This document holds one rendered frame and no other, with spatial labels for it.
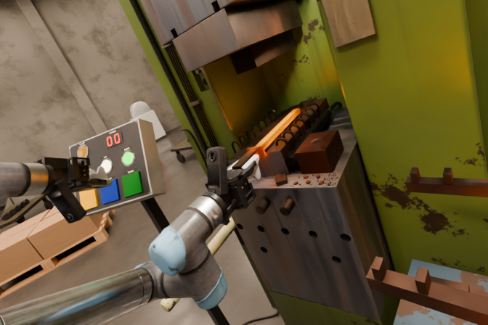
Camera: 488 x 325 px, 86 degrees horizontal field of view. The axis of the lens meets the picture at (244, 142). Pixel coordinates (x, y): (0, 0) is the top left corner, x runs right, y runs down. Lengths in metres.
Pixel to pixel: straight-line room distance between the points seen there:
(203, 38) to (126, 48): 8.53
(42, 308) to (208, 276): 0.26
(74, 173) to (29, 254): 2.97
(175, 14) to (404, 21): 0.53
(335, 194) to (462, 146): 0.31
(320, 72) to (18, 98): 8.37
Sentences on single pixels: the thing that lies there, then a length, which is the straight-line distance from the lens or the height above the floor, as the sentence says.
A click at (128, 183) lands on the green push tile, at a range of 1.00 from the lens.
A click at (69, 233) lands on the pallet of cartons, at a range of 3.56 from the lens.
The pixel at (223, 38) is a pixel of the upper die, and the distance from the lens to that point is 0.68.
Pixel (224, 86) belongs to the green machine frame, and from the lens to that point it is 0.97.
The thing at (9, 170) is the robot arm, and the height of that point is 1.23.
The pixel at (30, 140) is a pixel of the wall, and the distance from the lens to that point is 8.88.
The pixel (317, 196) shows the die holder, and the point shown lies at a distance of 0.67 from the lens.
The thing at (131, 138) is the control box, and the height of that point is 1.14.
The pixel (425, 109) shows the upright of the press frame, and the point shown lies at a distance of 0.73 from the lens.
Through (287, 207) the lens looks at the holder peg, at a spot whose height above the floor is 0.88.
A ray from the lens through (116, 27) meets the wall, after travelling 9.36.
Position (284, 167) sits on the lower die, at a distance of 0.73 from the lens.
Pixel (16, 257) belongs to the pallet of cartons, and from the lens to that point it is 3.79.
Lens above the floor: 1.25
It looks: 17 degrees down
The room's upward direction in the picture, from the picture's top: 23 degrees counter-clockwise
